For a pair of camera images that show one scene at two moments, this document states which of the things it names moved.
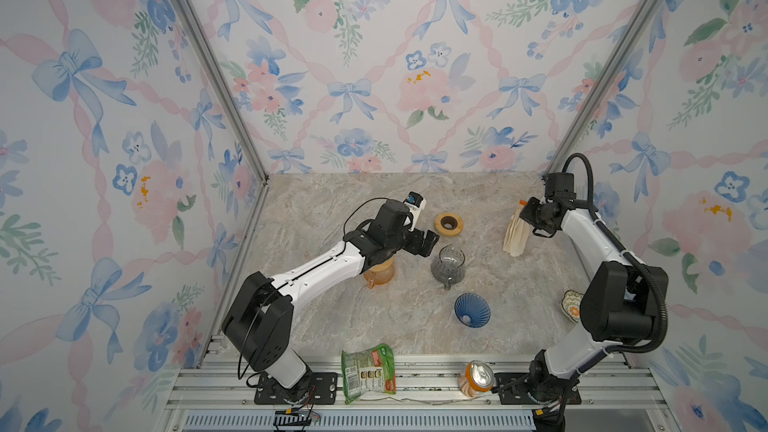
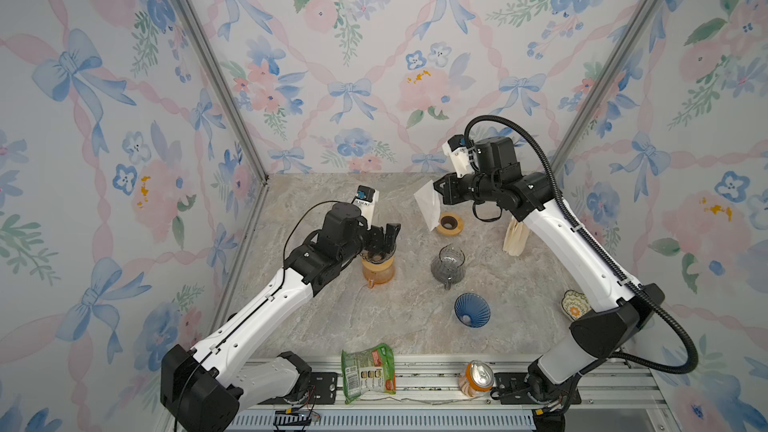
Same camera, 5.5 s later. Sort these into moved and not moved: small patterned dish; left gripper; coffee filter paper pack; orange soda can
Moved: left gripper
Not moved: coffee filter paper pack; orange soda can; small patterned dish
